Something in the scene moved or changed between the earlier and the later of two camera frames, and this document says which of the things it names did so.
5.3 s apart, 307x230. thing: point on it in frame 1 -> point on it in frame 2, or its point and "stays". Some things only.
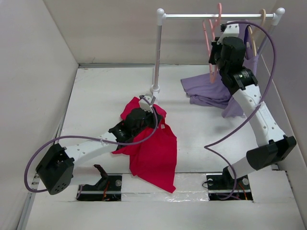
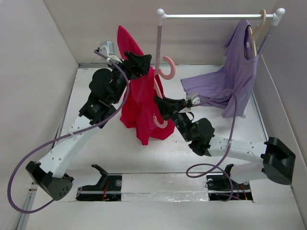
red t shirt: (152, 155) -> (141, 112)
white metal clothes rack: (277, 15) stays
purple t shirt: (201, 91) stays
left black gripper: (153, 118) -> (137, 66)
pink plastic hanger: (213, 80) -> (158, 72)
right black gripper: (215, 47) -> (169, 108)
